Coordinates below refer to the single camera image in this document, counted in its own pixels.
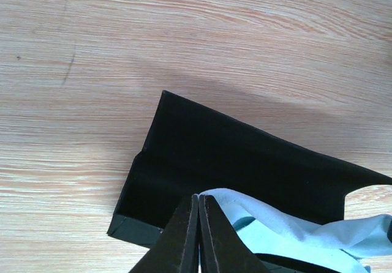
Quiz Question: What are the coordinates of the light blue cleaning cloth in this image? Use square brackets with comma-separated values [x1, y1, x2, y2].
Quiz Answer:
[203, 189, 391, 272]

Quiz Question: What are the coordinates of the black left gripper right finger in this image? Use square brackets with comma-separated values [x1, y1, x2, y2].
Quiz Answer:
[198, 195, 269, 273]

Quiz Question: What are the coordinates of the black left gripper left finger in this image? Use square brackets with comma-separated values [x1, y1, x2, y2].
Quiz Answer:
[130, 195, 199, 273]

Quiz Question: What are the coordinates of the black glasses case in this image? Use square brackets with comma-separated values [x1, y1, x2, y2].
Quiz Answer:
[107, 90, 392, 273]

